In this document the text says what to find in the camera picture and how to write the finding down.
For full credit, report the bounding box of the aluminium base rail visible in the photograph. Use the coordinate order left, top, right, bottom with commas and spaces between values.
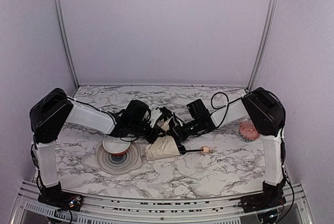
9, 181, 314, 223

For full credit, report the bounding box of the grey collapsed silicone lid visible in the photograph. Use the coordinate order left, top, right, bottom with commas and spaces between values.
96, 143, 142, 175

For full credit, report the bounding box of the aluminium frame post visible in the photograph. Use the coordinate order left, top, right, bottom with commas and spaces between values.
53, 0, 79, 90
247, 0, 278, 91

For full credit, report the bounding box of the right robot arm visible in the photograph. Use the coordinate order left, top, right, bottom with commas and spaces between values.
167, 87, 286, 213

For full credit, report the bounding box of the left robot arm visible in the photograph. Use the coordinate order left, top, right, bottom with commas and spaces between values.
29, 88, 165, 212

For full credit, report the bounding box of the right aluminium frame post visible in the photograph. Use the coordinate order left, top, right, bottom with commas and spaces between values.
247, 0, 278, 91

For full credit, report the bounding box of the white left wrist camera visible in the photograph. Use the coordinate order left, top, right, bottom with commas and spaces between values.
149, 107, 173, 128

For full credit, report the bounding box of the left aluminium frame post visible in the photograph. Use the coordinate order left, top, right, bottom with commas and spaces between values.
53, 0, 79, 90

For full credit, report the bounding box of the white bowl red rim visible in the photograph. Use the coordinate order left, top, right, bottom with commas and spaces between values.
102, 135, 130, 156

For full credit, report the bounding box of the beige and black umbrella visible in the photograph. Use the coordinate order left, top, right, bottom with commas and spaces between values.
145, 114, 217, 161

